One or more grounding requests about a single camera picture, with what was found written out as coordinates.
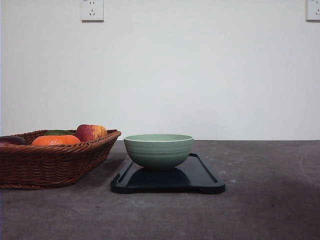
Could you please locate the green ceramic bowl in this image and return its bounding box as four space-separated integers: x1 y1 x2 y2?
123 133 194 169

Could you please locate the brown wicker basket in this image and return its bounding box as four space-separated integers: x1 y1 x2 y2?
0 129 122 190

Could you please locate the dark blue rectangular tray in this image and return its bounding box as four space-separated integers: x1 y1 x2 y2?
111 152 226 194

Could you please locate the red yellow apple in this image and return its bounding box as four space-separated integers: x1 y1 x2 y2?
76 124 108 142

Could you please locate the green fruit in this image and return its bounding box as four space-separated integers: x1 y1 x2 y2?
45 130 74 135

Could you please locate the orange tangerine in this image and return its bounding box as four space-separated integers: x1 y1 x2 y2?
31 135 82 145

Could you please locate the dark purple fruit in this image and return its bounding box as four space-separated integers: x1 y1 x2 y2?
0 135 26 145

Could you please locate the left white wall socket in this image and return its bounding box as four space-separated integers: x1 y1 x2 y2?
80 0 105 24

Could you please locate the white wall socket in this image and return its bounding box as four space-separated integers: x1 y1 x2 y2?
80 0 105 24
305 0 320 21

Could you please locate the right white wall socket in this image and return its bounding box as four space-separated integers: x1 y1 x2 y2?
305 0 320 21

